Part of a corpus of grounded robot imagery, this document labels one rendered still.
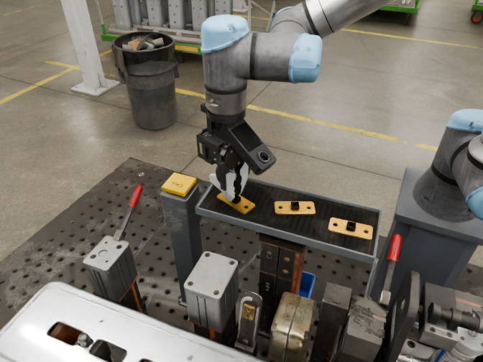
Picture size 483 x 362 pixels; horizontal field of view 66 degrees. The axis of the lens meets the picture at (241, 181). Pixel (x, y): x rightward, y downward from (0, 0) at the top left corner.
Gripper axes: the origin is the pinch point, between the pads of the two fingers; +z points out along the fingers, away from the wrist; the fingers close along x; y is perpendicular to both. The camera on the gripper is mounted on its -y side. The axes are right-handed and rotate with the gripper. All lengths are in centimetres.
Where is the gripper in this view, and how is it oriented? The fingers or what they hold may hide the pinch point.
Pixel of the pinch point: (236, 195)
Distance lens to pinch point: 79.3
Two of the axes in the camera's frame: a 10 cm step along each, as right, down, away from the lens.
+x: -6.7, 4.7, -5.8
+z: 0.0, 7.8, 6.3
